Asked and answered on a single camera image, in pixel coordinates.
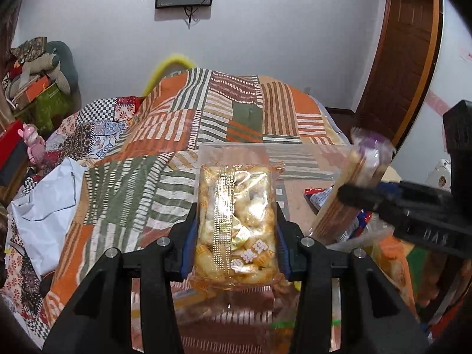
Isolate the checkered patchwork quilt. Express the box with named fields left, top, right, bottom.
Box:
left=0, top=96, right=148, bottom=325

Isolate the long brown striped snack packet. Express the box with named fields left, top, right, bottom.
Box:
left=309, top=126, right=396, bottom=246

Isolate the pile of clothes and boxes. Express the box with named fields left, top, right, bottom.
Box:
left=0, top=37, right=80, bottom=133

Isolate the orange snack packet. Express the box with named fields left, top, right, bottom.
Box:
left=369, top=229, right=419, bottom=316

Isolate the orange striped patchwork blanket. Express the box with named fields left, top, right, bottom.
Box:
left=42, top=67, right=419, bottom=354

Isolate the white plastic bag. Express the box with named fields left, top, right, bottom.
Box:
left=10, top=157, right=86, bottom=277

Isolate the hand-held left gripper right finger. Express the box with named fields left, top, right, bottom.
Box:
left=275, top=204, right=430, bottom=354

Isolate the white patterned ornament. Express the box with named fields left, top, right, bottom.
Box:
left=428, top=158, right=453, bottom=192

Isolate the brown wooden door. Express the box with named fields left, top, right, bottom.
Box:
left=355, top=0, right=444, bottom=148

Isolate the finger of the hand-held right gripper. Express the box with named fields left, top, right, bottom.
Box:
left=337, top=181, right=406, bottom=225

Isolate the red box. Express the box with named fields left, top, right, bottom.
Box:
left=0, top=120, right=32, bottom=189

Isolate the yellow fuzzy hoop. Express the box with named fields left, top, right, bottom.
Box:
left=142, top=55, right=192, bottom=96

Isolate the orange rice cracker packet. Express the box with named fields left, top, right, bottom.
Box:
left=190, top=164, right=286, bottom=291

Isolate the pink plush toy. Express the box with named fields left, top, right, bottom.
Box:
left=18, top=123, right=47, bottom=168

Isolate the black monitor cable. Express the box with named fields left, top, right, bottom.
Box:
left=140, top=0, right=200, bottom=29

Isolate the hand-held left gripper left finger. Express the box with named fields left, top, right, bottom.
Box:
left=42, top=203, right=198, bottom=354

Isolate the red white blue snack packet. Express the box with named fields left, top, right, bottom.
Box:
left=304, top=186, right=373, bottom=242

